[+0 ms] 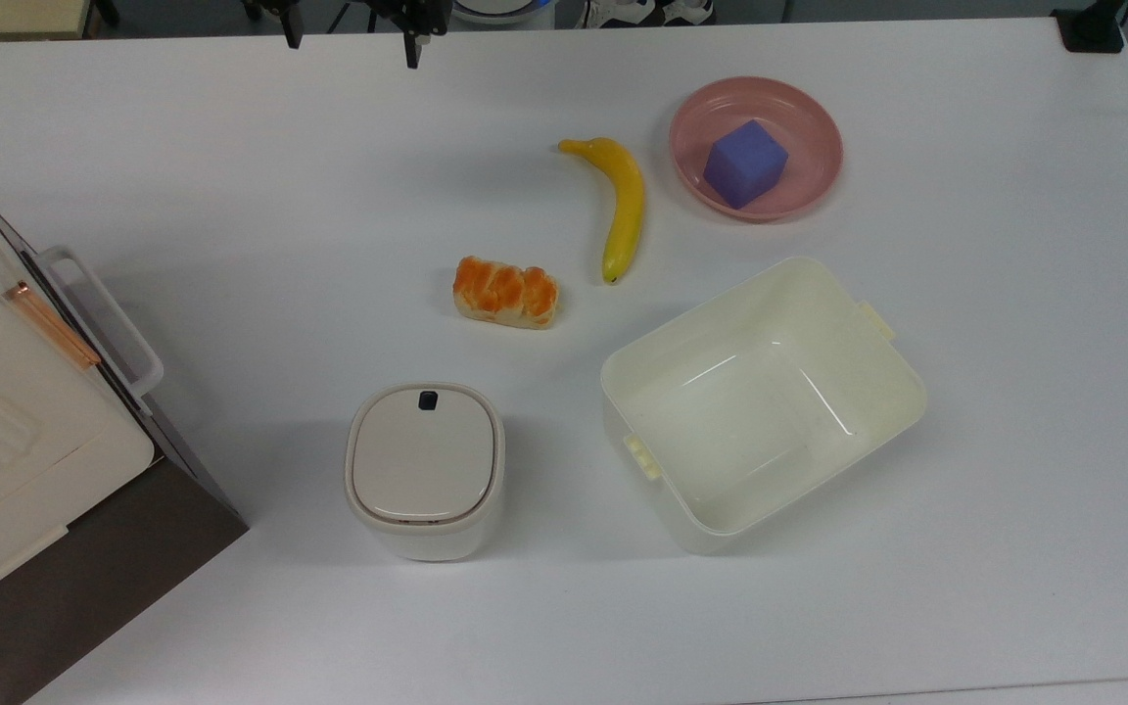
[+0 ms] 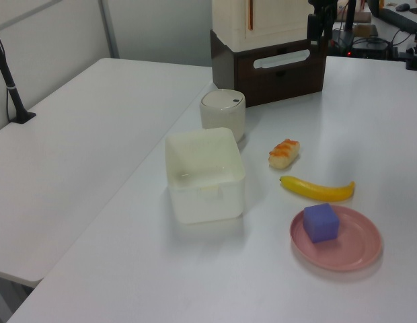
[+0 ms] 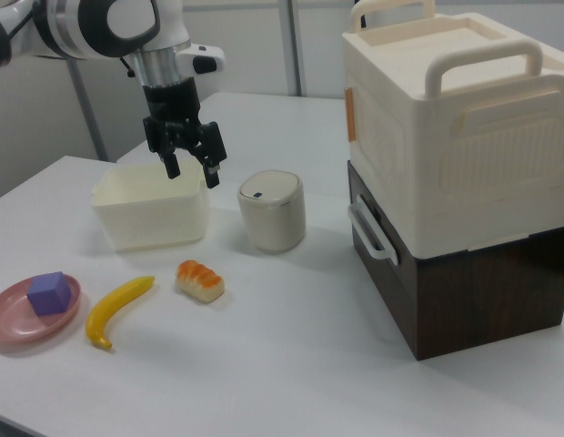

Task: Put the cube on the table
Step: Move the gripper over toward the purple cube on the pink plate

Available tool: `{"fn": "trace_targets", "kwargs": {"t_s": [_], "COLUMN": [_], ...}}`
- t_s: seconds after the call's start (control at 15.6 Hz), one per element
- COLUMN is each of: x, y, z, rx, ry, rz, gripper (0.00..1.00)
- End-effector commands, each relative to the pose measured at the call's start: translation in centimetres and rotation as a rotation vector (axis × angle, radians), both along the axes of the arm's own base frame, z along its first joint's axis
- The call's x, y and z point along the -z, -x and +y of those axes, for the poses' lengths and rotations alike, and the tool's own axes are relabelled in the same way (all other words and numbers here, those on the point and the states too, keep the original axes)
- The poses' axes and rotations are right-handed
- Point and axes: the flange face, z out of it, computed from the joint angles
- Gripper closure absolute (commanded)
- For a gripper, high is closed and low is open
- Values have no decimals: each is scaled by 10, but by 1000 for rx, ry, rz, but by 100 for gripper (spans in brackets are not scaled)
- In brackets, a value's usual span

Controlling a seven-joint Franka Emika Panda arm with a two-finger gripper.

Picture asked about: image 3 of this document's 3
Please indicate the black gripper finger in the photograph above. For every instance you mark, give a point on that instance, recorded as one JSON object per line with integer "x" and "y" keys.
{"x": 211, "y": 141}
{"x": 155, "y": 136}

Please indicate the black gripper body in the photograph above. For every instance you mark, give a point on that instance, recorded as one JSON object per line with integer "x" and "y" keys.
{"x": 170, "y": 102}

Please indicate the purple cube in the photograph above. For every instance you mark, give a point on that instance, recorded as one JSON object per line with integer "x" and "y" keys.
{"x": 47, "y": 296}

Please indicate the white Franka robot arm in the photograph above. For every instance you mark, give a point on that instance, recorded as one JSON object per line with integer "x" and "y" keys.
{"x": 82, "y": 27}

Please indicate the white plastic rectangular bin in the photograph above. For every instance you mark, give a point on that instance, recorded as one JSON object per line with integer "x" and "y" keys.
{"x": 145, "y": 218}

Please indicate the small beige lidded trash can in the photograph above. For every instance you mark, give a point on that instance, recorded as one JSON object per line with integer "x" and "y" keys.
{"x": 273, "y": 214}

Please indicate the toy bread with orange crust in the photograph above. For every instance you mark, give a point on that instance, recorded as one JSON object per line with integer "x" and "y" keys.
{"x": 200, "y": 282}

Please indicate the orange box latch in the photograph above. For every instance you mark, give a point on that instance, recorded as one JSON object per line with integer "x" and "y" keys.
{"x": 350, "y": 114}

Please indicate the yellow toy banana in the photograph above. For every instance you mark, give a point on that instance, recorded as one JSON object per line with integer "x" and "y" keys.
{"x": 110, "y": 306}

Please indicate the pink plastic plate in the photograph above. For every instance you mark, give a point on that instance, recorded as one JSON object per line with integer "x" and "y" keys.
{"x": 16, "y": 323}

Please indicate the cream plastic storage box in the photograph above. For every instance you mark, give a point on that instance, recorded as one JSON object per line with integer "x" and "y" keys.
{"x": 468, "y": 159}

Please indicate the dark wood drawer box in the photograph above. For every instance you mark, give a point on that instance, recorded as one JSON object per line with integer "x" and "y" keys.
{"x": 482, "y": 305}

